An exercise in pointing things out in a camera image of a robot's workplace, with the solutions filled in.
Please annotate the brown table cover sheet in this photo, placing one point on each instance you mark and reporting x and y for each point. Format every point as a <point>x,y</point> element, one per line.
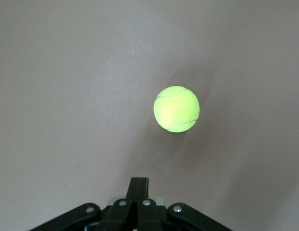
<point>67,72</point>

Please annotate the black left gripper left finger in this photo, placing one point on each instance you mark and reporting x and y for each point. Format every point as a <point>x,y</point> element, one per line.
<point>120,216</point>

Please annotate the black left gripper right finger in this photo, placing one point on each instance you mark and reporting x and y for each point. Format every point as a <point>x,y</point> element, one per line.
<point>151,216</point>

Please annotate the yellow-green tennis ball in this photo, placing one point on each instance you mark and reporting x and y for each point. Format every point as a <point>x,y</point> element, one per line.
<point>176,109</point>

